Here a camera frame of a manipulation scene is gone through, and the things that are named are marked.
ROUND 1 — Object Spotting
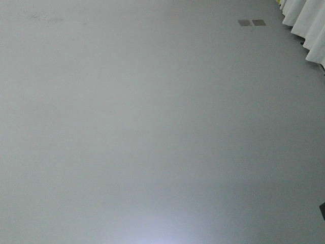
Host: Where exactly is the white hanging curtain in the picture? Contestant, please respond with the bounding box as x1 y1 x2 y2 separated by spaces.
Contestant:
277 0 324 67

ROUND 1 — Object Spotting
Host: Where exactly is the grey floor plate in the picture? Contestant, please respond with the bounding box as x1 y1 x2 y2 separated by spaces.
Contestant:
238 19 251 26
252 19 266 26

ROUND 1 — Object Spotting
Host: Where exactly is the right grey floor plate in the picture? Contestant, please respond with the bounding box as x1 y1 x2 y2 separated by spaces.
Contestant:
252 19 266 26

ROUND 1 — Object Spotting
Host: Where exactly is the left grey floor plate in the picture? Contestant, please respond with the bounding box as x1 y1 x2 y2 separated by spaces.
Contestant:
238 19 251 26

